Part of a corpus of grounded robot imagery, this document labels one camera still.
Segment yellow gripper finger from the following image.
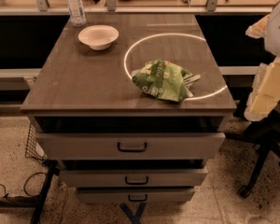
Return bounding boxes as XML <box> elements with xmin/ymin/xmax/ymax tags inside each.
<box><xmin>245</xmin><ymin>15</ymin><xmax>270</xmax><ymax>39</ymax></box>
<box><xmin>244</xmin><ymin>57</ymin><xmax>280</xmax><ymax>121</ymax></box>

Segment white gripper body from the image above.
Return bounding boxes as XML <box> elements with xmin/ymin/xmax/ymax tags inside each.
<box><xmin>264</xmin><ymin>2</ymin><xmax>280</xmax><ymax>56</ymax></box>

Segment green jalapeno chip bag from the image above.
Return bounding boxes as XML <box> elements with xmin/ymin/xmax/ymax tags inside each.
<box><xmin>132</xmin><ymin>60</ymin><xmax>201</xmax><ymax>103</ymax></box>

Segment white paper bowl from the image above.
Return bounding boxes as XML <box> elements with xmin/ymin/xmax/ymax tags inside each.
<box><xmin>78</xmin><ymin>25</ymin><xmax>119</xmax><ymax>50</ymax></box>

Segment black office chair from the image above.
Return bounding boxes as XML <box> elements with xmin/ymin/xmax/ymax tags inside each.
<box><xmin>225</xmin><ymin>102</ymin><xmax>280</xmax><ymax>198</ymax></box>

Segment middle grey drawer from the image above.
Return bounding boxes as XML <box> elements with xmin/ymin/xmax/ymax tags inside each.
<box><xmin>60</xmin><ymin>168</ymin><xmax>208</xmax><ymax>188</ymax></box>

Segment grey drawer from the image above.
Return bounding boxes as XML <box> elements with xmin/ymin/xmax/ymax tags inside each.
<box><xmin>77</xmin><ymin>188</ymin><xmax>194</xmax><ymax>203</ymax></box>
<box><xmin>36</xmin><ymin>133</ymin><xmax>225</xmax><ymax>160</ymax></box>
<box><xmin>60</xmin><ymin>168</ymin><xmax>208</xmax><ymax>188</ymax></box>

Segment grey drawer cabinet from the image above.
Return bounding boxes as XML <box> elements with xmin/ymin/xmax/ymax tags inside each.
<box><xmin>20</xmin><ymin>12</ymin><xmax>238</xmax><ymax>204</ymax></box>

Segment top grey drawer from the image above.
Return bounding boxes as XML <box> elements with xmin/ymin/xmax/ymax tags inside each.
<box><xmin>36</xmin><ymin>133</ymin><xmax>225</xmax><ymax>160</ymax></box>

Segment clear plastic water bottle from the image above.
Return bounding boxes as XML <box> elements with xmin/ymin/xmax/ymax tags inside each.
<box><xmin>66</xmin><ymin>0</ymin><xmax>86</xmax><ymax>27</ymax></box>

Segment bottom grey drawer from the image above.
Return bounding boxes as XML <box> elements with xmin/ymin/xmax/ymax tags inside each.
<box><xmin>77</xmin><ymin>188</ymin><xmax>194</xmax><ymax>203</ymax></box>

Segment black metal stand leg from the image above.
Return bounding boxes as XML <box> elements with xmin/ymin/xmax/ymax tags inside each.
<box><xmin>0</xmin><ymin>161</ymin><xmax>58</xmax><ymax>224</ymax></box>

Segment black wire mesh basket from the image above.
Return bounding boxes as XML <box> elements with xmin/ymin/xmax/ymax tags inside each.
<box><xmin>25</xmin><ymin>124</ymin><xmax>47</xmax><ymax>163</ymax></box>

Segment black floor cable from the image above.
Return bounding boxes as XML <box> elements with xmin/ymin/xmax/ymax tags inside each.
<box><xmin>0</xmin><ymin>171</ymin><xmax>49</xmax><ymax>199</ymax></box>

